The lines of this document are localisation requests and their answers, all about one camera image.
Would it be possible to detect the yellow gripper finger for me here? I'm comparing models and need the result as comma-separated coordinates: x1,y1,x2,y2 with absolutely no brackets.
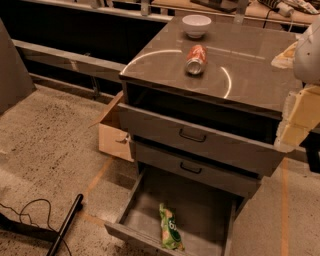
274,84,320,153
271,42,297,69

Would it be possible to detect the green rice chip bag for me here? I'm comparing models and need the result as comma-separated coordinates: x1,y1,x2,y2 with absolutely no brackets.
159,203,184,251

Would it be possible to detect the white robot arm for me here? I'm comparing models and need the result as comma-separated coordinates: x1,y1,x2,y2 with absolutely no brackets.
271,17,320,153

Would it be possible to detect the grey drawer cabinet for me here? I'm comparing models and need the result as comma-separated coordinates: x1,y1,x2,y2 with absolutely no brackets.
120,18,302,181

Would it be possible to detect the top grey drawer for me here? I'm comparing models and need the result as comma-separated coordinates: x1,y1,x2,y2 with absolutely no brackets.
118,103,284,176

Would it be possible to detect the middle grey drawer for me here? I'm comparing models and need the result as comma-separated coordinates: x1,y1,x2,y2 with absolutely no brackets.
135,142,260,198

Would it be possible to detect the open bottom grey drawer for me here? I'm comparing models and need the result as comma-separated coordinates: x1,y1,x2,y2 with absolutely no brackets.
105,167,236,256

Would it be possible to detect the wooden background workbench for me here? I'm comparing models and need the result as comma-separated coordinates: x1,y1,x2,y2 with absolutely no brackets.
152,0,319,26

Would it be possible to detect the red soda can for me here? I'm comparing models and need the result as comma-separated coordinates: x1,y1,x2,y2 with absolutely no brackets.
185,45,207,75

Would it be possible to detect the white ceramic bowl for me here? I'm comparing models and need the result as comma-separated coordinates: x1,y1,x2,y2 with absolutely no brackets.
182,15,212,38

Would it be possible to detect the cardboard box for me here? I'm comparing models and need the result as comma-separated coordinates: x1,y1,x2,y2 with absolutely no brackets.
91,91,134,162

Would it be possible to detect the grey angled panel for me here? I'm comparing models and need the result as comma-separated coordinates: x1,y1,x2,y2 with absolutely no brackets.
0,19,36,114

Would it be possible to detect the black metal floor stand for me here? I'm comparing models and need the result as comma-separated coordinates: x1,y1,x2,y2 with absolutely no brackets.
0,194,84,256

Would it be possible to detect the white plug with cable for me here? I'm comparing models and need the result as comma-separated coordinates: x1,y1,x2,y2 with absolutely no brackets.
258,0,294,18

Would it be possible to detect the grey metal rail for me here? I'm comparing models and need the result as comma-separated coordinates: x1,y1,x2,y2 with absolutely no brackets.
13,40,125,83

